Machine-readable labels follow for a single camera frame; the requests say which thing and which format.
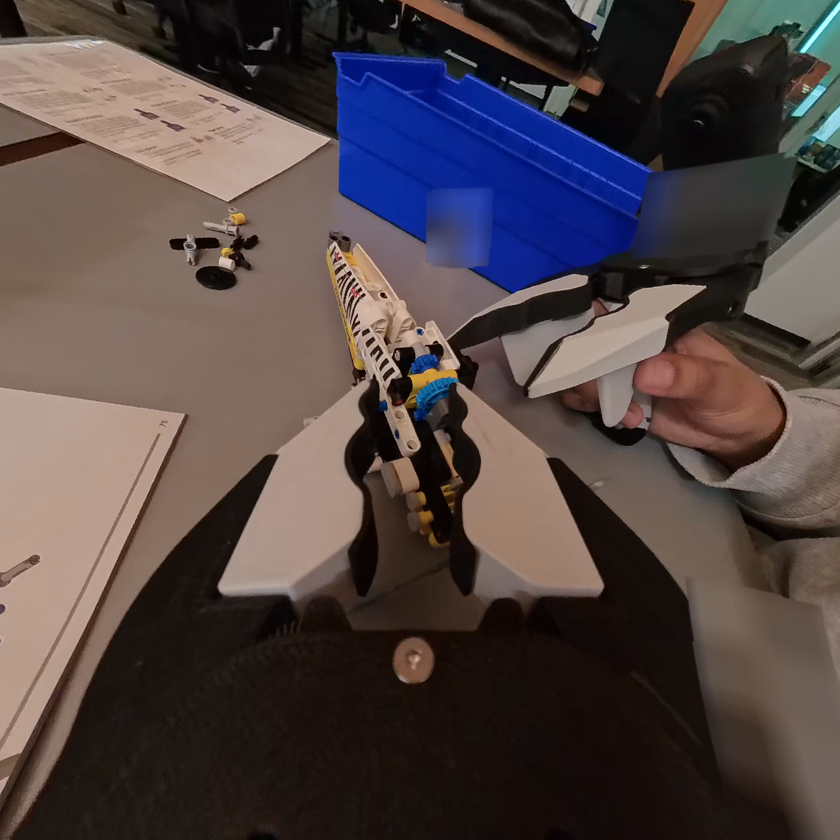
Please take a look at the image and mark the white printed paper sheet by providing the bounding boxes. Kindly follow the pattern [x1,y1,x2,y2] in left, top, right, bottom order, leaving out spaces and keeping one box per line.
[0,36,333,203]

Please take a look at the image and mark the instruction booklet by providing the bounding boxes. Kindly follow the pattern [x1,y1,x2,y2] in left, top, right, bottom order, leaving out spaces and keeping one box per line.
[0,387,189,798]

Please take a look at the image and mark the person's right hand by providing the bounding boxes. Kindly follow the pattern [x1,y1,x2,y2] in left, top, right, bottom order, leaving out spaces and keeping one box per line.
[562,328,787,470]

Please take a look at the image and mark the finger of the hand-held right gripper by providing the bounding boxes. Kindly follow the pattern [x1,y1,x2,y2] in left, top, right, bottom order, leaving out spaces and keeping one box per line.
[446,273,595,349]
[500,284,708,400]

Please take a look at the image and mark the person's right forearm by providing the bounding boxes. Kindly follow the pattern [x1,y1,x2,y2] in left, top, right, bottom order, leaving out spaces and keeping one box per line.
[666,386,840,546]

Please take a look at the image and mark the blue plastic bin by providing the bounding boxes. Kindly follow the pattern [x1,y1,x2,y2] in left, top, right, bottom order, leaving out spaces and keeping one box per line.
[332,51,652,295]

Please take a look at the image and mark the scattered small lego pieces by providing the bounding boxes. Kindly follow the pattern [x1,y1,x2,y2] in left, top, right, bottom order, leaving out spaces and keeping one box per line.
[168,206,261,291]

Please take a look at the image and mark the black office chair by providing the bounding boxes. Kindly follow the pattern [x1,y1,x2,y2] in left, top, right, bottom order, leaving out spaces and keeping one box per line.
[577,0,697,132]

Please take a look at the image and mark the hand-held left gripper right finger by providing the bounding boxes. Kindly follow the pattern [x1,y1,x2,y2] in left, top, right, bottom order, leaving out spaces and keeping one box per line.
[450,386,606,605]

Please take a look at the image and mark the wooden office desk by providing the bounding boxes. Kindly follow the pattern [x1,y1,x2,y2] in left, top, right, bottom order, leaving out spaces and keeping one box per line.
[399,0,605,97]

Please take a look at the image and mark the wooden post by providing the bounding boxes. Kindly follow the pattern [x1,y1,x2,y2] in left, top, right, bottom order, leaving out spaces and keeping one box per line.
[656,0,731,99]

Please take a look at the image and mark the lego helicopter model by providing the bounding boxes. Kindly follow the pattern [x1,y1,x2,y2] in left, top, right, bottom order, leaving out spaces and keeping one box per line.
[325,230,481,550]

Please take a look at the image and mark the black bag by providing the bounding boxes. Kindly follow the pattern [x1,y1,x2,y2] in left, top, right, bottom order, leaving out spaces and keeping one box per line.
[459,0,599,71]

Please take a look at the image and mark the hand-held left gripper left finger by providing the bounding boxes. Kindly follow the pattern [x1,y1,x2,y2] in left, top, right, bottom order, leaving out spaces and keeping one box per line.
[217,382,382,600]

